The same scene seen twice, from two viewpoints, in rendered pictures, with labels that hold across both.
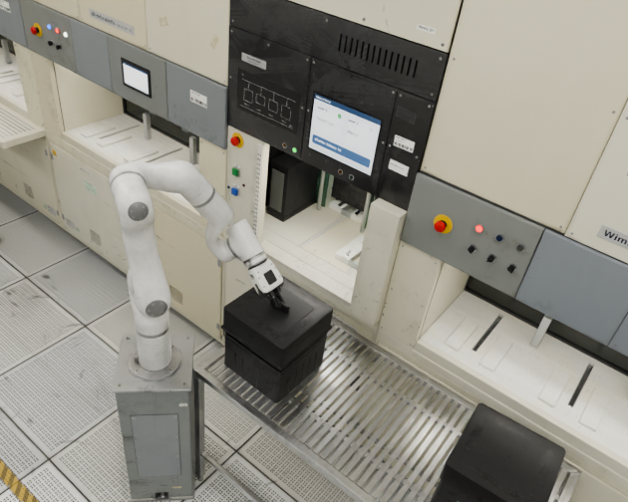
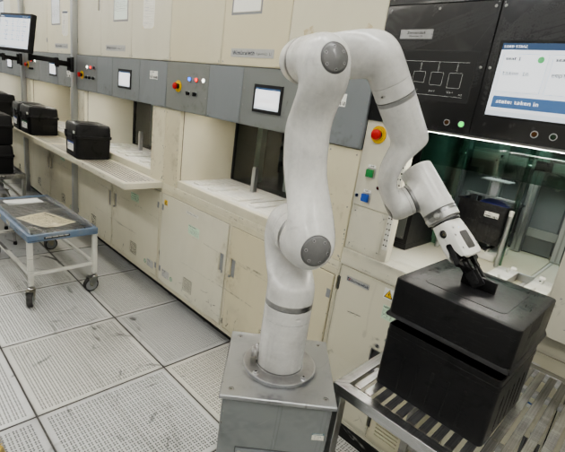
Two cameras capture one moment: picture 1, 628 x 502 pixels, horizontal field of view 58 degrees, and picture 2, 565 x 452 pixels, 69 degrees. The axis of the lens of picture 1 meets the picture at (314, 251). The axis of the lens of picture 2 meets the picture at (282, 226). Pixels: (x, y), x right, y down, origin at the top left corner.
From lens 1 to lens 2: 1.21 m
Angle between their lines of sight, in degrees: 22
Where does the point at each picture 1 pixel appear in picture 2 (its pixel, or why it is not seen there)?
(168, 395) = (300, 416)
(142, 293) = (300, 221)
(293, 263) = not seen: hidden behind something
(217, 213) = (415, 121)
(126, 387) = (240, 392)
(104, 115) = (214, 175)
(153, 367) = (280, 367)
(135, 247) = (304, 143)
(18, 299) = (101, 334)
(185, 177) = (391, 46)
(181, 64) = not seen: hidden behind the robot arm
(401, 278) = not seen: outside the picture
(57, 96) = (180, 146)
